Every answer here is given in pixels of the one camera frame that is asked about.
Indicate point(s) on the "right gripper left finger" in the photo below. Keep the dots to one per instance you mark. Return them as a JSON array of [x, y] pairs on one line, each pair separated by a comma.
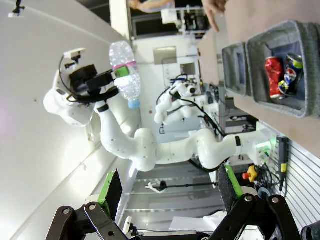
[[113, 192]]

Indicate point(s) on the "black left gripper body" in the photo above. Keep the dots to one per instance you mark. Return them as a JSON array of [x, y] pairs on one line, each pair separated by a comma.
[[100, 80]]

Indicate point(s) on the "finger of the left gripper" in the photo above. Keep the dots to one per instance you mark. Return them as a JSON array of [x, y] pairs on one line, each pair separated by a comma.
[[121, 72]]

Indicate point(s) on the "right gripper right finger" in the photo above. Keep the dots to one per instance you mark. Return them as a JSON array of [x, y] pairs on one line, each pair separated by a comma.
[[226, 185]]

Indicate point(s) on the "clear bottle pink label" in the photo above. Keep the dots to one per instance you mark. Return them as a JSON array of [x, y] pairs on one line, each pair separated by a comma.
[[126, 87]]

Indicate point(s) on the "crushed red cola can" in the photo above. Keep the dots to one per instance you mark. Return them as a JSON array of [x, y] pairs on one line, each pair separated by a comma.
[[273, 75]]

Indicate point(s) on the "crushed blue soda can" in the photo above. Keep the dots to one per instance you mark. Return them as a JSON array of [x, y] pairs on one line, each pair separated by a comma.
[[291, 75]]

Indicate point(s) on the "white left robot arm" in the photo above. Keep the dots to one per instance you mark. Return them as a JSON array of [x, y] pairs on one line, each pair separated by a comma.
[[145, 147]]

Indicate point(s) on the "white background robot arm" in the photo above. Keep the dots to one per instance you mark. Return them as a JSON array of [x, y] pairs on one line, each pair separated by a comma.
[[165, 110]]

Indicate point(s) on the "person's right hand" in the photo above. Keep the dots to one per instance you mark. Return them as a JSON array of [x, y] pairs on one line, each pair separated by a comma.
[[213, 11]]

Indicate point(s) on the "red yellow emergency stop button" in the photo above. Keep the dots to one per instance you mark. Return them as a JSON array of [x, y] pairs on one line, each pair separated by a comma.
[[251, 172]]

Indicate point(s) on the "black rod stand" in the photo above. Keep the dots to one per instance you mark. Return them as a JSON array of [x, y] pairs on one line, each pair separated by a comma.
[[187, 185]]

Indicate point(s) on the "black enabling pendant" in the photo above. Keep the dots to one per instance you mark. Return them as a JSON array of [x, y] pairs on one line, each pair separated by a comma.
[[282, 155]]

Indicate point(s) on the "background person pale shirt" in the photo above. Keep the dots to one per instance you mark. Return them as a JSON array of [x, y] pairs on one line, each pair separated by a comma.
[[155, 5]]

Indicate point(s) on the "grey fabric basket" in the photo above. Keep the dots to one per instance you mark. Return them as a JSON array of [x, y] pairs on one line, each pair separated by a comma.
[[311, 62], [231, 75]]

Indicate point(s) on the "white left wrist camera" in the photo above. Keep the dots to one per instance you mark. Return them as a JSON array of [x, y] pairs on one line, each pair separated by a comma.
[[73, 53]]

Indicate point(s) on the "aluminium slotted table frame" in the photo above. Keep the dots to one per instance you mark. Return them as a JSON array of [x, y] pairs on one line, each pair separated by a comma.
[[305, 175]]

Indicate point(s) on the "black camera white mount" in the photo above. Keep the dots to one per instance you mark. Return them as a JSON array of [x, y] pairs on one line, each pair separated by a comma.
[[17, 11]]

